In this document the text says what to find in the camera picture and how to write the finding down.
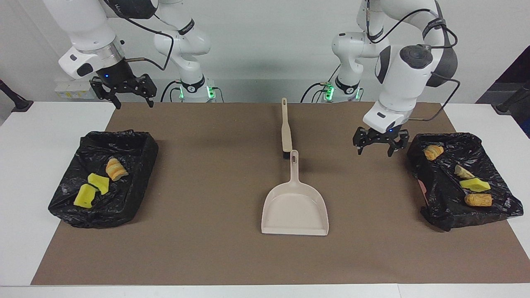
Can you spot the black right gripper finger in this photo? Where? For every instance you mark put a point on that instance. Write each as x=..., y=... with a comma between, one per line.
x=149, y=87
x=101, y=89

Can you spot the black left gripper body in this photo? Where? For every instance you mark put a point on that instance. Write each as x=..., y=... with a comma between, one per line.
x=381, y=137

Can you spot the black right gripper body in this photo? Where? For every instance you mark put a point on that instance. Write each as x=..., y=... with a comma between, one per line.
x=120, y=80

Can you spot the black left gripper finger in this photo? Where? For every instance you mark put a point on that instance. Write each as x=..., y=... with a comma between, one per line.
x=399, y=140
x=359, y=140

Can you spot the round pale bread chunk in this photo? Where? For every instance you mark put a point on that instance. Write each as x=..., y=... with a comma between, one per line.
x=433, y=152

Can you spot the angular pale bread chunk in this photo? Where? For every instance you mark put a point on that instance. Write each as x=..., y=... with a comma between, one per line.
x=463, y=172

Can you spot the beige hand brush black bristles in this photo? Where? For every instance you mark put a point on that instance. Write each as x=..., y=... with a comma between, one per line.
x=286, y=140

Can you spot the orange striped bread roll piece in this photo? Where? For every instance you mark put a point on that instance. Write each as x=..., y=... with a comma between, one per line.
x=116, y=169

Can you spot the blocky yellow sponge piece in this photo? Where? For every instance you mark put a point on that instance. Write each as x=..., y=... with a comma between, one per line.
x=476, y=185

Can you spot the wedge yellow sponge piece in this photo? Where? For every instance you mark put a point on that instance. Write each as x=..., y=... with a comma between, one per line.
x=98, y=183

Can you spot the beige plastic dustpan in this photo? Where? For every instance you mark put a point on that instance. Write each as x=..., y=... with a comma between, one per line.
x=295, y=211

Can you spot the brown bread nugget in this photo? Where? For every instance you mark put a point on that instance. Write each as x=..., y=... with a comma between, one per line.
x=478, y=200

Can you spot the notched yellow sponge piece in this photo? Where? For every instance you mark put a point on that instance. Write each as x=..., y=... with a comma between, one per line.
x=85, y=195

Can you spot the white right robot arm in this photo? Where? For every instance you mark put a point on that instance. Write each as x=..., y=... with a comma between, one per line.
x=83, y=29

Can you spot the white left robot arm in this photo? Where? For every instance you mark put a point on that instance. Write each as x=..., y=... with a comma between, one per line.
x=401, y=82

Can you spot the black-bagged pink bin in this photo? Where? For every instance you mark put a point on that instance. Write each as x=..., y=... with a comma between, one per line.
x=443, y=186

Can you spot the dark background equipment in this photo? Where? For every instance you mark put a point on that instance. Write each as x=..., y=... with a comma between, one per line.
x=517, y=70

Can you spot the large brown table mat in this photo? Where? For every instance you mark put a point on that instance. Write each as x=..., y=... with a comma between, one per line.
x=207, y=248

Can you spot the white wall socket box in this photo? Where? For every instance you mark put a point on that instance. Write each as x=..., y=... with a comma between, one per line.
x=70, y=93

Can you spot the black camera stand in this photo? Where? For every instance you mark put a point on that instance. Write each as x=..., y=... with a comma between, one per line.
x=511, y=101
x=14, y=101

